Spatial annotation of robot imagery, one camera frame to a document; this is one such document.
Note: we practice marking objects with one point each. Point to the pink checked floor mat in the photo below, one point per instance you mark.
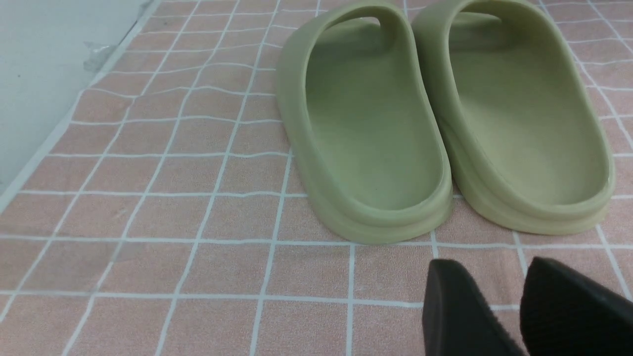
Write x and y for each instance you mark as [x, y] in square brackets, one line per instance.
[165, 216]

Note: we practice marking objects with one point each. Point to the right green foam slide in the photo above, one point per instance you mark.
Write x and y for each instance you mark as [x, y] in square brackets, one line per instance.
[526, 149]

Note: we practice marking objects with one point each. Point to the left green foam slide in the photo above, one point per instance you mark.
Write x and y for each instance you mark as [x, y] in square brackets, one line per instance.
[363, 134]

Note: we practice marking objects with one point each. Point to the green foam slide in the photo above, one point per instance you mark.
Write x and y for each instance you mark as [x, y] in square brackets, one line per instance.
[363, 134]
[526, 149]

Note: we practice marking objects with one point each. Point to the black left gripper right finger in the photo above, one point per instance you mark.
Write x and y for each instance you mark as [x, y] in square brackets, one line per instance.
[565, 313]

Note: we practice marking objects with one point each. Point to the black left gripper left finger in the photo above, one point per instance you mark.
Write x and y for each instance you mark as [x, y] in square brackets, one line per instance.
[456, 319]

